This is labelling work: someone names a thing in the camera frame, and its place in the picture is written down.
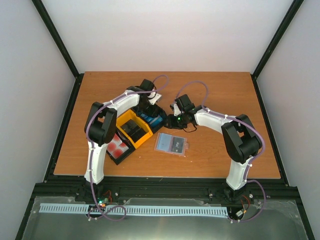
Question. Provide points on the light blue cable duct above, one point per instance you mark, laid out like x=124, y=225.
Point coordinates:
x=137, y=210

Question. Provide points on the black cards in yellow bin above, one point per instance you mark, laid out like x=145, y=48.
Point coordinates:
x=134, y=131

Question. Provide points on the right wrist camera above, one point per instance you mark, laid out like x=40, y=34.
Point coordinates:
x=176, y=110

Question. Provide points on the pink card holder wallet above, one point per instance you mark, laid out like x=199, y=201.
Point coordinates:
x=164, y=141

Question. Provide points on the stack of red cards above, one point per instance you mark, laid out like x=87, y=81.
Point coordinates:
x=116, y=148

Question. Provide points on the black aluminium frame rail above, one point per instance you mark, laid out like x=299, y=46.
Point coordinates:
x=71, y=186

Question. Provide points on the black bin with red cards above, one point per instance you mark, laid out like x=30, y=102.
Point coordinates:
x=126, y=154

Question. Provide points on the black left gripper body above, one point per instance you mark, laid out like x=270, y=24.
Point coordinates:
x=145, y=108

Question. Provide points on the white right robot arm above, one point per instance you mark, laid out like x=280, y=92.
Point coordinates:
x=243, y=143

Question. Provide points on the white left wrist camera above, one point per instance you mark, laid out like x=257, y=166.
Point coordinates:
x=154, y=97

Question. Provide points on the black bin with blue cards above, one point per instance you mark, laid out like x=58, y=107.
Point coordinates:
x=153, y=115

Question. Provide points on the black vip credit card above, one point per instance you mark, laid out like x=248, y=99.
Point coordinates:
x=178, y=145

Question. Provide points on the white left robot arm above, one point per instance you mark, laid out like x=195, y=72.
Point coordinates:
x=100, y=128

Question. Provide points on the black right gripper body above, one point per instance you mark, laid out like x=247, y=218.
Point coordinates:
x=179, y=123

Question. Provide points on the stack of blue cards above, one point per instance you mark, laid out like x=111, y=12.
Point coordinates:
x=152, y=121

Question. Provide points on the yellow plastic bin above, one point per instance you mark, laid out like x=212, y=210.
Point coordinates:
x=129, y=114

